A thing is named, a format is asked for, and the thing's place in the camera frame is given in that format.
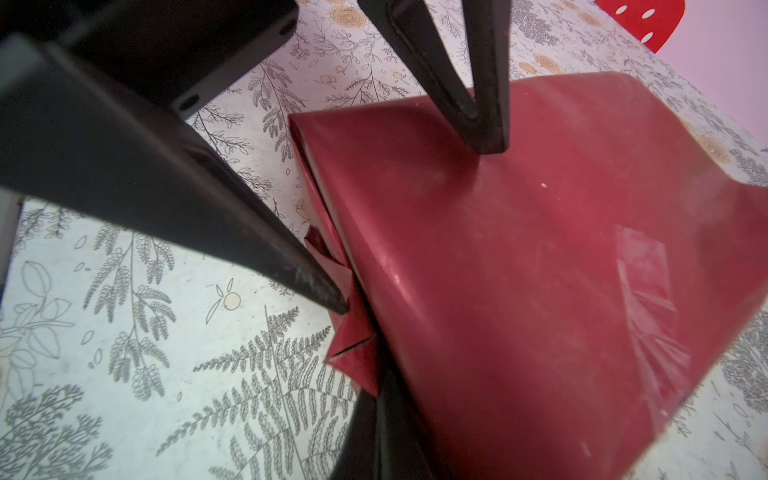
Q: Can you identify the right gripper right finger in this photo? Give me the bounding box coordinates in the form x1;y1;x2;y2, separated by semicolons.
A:
379;359;456;479

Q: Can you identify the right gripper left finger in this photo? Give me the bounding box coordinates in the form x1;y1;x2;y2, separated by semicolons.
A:
329;391;378;480

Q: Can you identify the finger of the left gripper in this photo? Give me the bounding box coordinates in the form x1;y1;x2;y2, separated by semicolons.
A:
357;0;512;155

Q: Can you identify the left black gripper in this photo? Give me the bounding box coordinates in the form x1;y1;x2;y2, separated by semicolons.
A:
1;0;348;313

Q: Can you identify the dark red wrapping paper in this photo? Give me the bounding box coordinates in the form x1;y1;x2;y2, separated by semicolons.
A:
291;72;767;479

